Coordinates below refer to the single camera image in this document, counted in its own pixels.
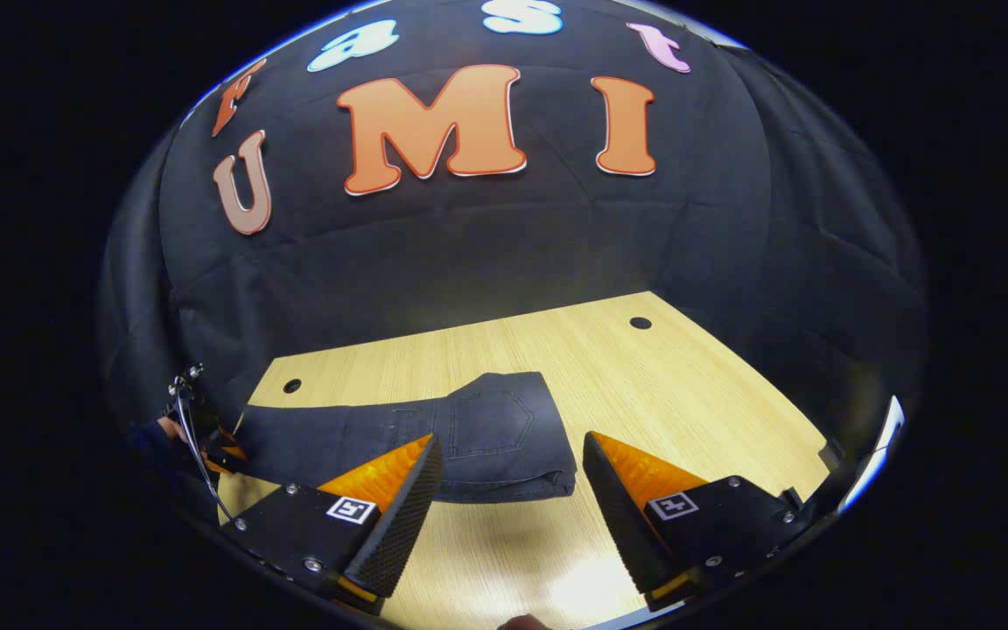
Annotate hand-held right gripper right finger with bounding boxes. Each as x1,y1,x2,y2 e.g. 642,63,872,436
583,431,811,612

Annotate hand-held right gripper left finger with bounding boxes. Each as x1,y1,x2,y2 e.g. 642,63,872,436
220,433,444,613

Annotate dark grey jeans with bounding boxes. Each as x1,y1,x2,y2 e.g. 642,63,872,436
233,372,578,504

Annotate black backdrop cloth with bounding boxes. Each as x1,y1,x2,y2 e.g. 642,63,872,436
100,0,927,491

